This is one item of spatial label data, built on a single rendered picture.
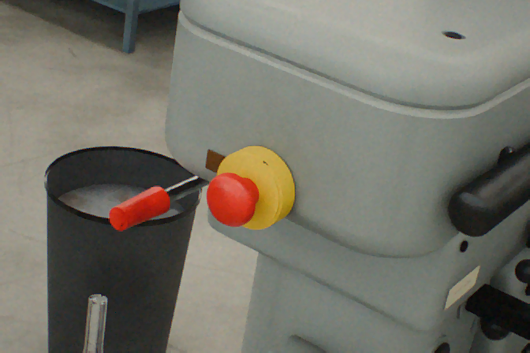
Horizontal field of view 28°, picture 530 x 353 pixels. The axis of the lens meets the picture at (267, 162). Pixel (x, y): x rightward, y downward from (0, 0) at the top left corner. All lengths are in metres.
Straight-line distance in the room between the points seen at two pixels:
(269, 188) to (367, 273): 0.16
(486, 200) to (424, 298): 0.16
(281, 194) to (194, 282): 3.17
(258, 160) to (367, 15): 0.13
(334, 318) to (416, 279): 0.13
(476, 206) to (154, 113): 4.53
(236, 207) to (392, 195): 0.11
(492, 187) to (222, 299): 3.13
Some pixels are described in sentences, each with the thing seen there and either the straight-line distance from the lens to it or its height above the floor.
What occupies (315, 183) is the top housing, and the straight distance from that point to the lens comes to 0.76.
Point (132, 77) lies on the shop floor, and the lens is 5.62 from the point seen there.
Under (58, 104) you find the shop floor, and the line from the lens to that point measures 5.22.
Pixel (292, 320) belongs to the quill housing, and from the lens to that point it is 0.99.
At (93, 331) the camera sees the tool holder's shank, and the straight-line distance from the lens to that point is 1.40.
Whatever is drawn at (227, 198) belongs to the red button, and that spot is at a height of 1.77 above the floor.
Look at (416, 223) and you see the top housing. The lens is 0.75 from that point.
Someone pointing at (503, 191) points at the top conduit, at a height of 1.80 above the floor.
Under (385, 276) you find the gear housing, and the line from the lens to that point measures 0.87.
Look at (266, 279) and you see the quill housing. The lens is 1.00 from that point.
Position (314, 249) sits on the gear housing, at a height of 1.67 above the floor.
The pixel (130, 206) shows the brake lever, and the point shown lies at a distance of 0.83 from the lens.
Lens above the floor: 2.11
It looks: 26 degrees down
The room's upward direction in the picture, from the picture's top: 10 degrees clockwise
